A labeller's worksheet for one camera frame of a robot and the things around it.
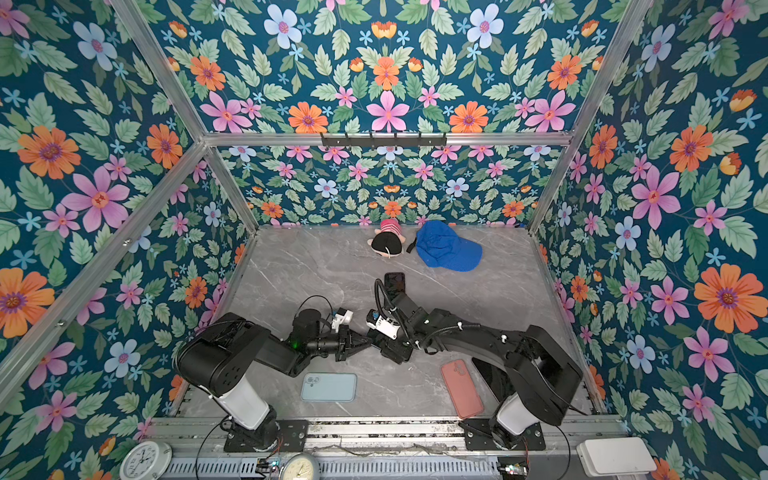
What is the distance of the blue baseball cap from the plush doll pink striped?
74 millimetres

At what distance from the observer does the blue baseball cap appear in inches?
43.2

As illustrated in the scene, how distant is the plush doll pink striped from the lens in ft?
3.51
